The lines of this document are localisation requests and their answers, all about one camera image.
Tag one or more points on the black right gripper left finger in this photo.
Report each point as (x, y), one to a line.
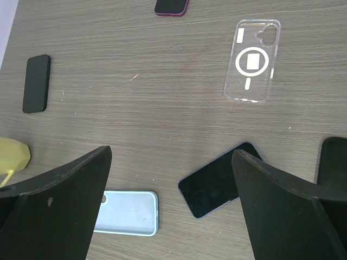
(53, 215)

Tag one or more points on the clear magsafe phone case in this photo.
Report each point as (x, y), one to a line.
(252, 60)

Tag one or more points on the black phone blue frame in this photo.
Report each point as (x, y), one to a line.
(213, 185)

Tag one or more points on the light blue phone case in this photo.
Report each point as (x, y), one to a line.
(134, 213)

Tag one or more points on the phone in magenta case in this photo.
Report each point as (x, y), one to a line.
(171, 7)

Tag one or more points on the black phone case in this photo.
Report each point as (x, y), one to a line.
(332, 165)

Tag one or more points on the yellow paper cup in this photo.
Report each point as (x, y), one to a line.
(14, 157)

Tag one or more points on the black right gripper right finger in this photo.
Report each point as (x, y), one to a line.
(288, 217)

